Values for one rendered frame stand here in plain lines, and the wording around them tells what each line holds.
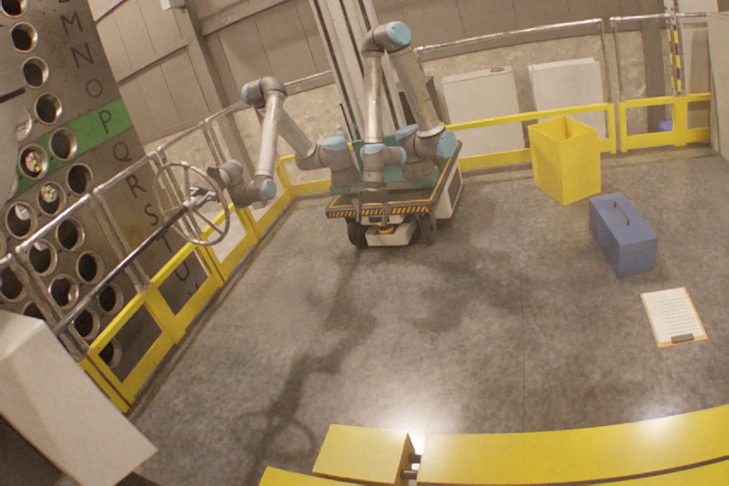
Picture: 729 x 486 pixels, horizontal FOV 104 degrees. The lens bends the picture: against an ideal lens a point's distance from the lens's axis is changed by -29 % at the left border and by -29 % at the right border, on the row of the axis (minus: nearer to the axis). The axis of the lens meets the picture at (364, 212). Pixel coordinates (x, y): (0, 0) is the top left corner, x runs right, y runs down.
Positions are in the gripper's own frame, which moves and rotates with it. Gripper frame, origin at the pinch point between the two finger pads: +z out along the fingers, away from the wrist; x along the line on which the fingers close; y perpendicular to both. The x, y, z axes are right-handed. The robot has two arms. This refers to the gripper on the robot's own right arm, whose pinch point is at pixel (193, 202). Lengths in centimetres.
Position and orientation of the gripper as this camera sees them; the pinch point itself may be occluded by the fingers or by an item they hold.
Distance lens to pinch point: 166.4
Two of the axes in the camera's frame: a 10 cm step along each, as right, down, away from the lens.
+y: -1.4, 8.2, 5.5
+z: -2.6, 5.0, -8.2
